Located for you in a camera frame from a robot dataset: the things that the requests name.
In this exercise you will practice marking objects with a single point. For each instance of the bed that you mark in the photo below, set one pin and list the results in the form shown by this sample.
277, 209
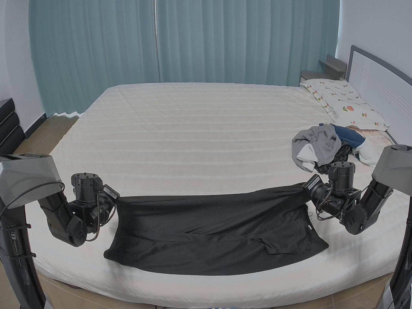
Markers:
193, 134

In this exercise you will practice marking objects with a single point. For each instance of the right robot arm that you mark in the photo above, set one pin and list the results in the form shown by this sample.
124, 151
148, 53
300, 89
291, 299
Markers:
370, 201

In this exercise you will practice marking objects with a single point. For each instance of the grey bedside table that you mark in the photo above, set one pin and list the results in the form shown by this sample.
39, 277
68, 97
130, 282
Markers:
331, 64

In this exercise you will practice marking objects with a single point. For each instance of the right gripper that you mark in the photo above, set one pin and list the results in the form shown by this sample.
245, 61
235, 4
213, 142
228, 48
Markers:
317, 187

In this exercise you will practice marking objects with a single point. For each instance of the black T-shirt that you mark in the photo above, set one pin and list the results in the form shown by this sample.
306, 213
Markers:
209, 227

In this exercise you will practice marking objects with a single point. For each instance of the blue-green curtain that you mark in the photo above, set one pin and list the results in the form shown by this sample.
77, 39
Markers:
93, 43
247, 27

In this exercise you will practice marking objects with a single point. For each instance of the pile of clothes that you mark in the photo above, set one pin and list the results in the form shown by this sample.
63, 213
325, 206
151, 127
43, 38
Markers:
322, 143

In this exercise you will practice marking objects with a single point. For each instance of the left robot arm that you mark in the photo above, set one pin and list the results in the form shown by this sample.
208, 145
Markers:
58, 214

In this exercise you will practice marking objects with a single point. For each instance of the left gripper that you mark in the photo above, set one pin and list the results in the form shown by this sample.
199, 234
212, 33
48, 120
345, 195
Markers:
109, 196

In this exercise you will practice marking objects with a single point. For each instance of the black chest of drawers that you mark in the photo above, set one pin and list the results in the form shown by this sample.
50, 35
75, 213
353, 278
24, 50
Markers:
9, 130

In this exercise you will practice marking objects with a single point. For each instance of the white printed pillow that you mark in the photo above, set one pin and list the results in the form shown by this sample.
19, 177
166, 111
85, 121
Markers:
344, 101

